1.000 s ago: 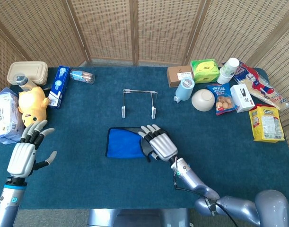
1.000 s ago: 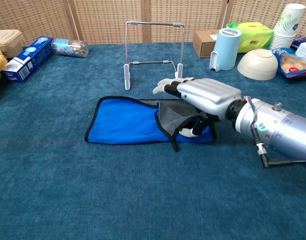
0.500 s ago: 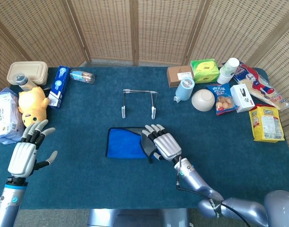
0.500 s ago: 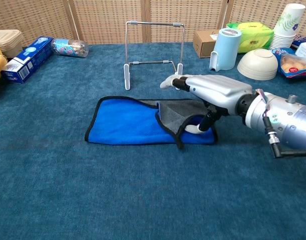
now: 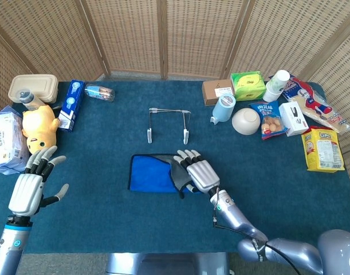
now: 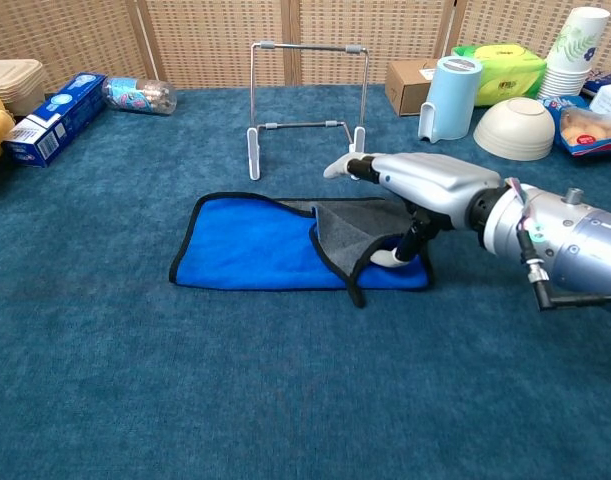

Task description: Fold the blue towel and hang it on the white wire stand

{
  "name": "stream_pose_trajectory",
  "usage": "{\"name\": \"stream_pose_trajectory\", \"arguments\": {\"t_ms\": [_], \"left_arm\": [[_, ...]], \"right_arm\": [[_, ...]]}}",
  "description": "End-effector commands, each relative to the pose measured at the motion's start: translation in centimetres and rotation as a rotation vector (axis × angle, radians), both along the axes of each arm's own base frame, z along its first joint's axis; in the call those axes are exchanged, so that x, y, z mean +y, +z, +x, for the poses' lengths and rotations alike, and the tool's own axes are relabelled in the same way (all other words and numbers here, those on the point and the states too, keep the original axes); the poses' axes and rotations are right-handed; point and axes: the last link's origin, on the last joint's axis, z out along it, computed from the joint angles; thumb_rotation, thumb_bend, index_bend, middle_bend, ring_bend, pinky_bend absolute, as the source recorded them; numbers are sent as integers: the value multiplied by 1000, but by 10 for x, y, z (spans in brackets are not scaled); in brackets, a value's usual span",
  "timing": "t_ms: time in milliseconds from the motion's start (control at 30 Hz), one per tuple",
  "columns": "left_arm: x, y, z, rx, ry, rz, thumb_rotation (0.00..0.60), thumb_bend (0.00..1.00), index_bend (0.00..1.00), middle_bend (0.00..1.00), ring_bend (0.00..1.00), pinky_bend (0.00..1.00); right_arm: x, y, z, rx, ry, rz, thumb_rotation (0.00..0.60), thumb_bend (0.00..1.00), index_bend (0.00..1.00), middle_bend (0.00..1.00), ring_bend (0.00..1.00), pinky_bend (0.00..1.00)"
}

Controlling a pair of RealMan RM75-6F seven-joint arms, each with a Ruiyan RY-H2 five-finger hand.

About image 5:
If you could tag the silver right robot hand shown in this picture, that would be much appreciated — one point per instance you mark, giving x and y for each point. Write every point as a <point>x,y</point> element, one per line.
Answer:
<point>203,174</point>

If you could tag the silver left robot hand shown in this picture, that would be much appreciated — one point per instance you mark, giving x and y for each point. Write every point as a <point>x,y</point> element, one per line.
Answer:
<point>25,194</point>

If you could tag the grey and blue cloth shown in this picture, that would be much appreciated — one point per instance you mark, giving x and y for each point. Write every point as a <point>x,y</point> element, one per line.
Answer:
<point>149,177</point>

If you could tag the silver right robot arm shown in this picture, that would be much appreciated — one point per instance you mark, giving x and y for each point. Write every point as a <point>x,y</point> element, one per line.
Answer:
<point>235,215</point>

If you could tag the metal wire stand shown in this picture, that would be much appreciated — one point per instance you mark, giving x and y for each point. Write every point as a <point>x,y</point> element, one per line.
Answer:
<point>149,134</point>

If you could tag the white tissue pack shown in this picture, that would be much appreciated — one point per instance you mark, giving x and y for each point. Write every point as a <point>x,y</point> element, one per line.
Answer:
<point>5,143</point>

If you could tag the light blue cylindrical mug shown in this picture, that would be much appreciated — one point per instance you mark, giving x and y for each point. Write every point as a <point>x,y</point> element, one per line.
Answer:
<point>223,110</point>

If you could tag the beige upturned bowl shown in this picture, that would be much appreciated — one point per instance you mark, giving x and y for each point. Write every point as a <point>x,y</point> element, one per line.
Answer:
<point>245,121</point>

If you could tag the yellow plush toy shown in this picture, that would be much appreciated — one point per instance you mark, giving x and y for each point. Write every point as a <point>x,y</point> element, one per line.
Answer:
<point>38,126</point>

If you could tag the brown cardboard box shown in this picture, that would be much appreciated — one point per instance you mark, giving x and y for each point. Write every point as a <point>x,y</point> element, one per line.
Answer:
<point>213,91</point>

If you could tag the blue cookie snack bag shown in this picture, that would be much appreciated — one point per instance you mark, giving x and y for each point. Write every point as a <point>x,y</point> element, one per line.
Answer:
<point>270,123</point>

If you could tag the teal carpet table cover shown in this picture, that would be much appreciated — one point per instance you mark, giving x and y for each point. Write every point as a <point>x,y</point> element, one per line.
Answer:
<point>106,223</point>

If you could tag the beige bottle grey cap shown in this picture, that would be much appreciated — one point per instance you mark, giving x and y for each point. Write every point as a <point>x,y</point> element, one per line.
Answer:
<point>30,100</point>

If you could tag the silver robot torso base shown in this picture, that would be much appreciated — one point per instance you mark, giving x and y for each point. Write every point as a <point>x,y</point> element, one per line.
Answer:
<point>163,265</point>

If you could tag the blue toothpaste box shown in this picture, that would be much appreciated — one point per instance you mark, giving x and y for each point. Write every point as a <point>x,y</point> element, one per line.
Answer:
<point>71,106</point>

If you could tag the green tissue pack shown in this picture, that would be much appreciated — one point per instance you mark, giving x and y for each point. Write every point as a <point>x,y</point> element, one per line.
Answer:
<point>247,84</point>

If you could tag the white stapler box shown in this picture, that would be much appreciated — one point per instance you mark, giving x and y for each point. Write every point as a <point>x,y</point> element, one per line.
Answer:
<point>292,118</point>

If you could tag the beige lunch box container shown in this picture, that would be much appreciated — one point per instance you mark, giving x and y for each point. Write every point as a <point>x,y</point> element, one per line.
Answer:
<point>34,84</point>

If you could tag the white paper cup stack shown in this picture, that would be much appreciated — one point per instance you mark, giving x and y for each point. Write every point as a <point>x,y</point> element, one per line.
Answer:
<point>275,86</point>

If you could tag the yellow Lipo snack bag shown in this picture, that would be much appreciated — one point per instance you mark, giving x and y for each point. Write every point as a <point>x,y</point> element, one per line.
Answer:
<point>320,149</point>

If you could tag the clear plastic snack bottle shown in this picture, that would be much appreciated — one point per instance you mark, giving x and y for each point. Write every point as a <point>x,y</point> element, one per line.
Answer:
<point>100,92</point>

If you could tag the red blue noodle package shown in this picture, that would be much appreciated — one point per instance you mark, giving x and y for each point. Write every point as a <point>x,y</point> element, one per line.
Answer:
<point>312,103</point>

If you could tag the wicker folding screen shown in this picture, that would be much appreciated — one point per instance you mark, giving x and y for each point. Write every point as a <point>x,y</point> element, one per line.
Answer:
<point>134,34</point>

